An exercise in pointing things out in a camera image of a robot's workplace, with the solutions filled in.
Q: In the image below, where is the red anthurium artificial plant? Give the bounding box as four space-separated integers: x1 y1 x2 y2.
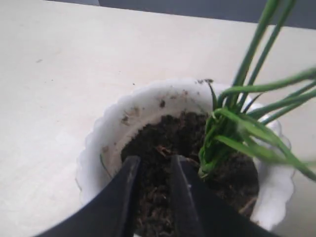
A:
198 0 316 180

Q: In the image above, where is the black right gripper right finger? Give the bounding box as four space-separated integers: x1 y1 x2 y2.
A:
170 156 274 237

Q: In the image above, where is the white scalloped flower pot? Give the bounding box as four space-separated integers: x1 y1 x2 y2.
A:
76 79 294 231

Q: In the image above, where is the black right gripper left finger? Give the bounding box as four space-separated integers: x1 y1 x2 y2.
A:
37 156 141 237

